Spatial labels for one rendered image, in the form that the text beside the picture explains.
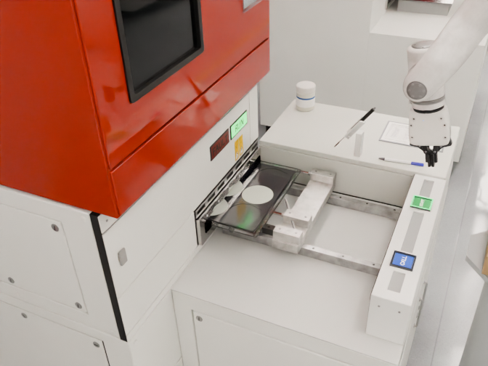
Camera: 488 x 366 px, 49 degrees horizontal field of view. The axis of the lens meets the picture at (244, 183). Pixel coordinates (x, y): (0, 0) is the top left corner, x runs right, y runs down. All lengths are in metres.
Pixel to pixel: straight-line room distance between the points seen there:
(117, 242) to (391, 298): 0.64
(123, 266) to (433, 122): 0.85
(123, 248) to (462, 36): 0.90
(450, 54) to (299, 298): 0.72
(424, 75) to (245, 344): 0.84
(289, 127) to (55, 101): 1.07
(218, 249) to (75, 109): 0.76
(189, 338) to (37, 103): 0.87
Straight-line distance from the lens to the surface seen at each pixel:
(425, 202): 1.63
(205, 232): 1.62
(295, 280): 1.54
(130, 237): 1.29
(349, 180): 1.83
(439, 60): 1.31
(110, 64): 1.02
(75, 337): 1.58
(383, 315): 1.37
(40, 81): 1.07
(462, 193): 3.44
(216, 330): 1.57
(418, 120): 1.47
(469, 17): 1.34
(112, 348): 1.51
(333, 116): 2.03
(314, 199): 1.73
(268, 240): 1.63
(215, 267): 1.58
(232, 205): 1.67
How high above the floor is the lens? 1.91
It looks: 35 degrees down
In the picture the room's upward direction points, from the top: 2 degrees counter-clockwise
